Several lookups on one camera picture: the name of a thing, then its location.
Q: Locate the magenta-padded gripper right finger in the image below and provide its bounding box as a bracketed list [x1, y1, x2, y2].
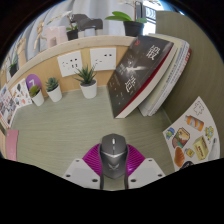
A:
[124, 144, 167, 190]

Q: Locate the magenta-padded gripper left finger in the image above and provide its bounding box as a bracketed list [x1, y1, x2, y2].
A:
[62, 143, 103, 190]

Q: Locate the dark grey computer mouse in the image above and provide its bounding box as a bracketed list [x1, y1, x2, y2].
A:
[98, 133, 130, 180]

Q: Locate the pink mouse pad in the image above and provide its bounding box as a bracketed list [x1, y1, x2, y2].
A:
[5, 129, 20, 162]

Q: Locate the colourful food sticker sheet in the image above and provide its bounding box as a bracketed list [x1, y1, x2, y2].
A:
[162, 96, 222, 172]

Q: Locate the small succulent in white pot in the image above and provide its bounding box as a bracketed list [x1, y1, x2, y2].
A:
[44, 77, 63, 103]

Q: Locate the spiky succulent in white pot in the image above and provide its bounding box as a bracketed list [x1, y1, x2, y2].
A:
[73, 64, 99, 100]

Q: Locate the beige paper card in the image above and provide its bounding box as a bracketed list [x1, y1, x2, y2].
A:
[0, 129, 7, 158]

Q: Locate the round succulent in white pot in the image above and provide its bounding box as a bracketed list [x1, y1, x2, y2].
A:
[28, 84, 45, 107]

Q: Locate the black hardcover book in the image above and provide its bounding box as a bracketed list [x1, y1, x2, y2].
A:
[106, 35, 175, 119]

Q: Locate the white doodle sticker sheet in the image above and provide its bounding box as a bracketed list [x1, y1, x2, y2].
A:
[9, 78, 33, 108]

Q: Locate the purple round number sign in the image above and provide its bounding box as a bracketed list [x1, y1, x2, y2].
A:
[25, 73, 42, 92]

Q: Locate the light wooden desk shelf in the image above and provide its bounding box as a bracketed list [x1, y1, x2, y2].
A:
[0, 34, 138, 98]

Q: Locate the olive green desk partition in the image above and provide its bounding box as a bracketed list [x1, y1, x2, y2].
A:
[154, 9, 224, 161]

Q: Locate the pink horse figurine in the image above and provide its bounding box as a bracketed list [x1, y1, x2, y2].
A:
[44, 25, 69, 49]

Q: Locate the wooden hand model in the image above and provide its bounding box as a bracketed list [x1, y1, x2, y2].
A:
[15, 36, 28, 57]

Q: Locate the dark grey horse figurine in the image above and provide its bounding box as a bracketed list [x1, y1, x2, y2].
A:
[71, 13, 104, 38]

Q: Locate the dark framed window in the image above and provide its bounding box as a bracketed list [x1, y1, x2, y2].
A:
[141, 0, 188, 36]

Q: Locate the light grey curtain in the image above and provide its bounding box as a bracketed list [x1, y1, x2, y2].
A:
[19, 0, 138, 54]

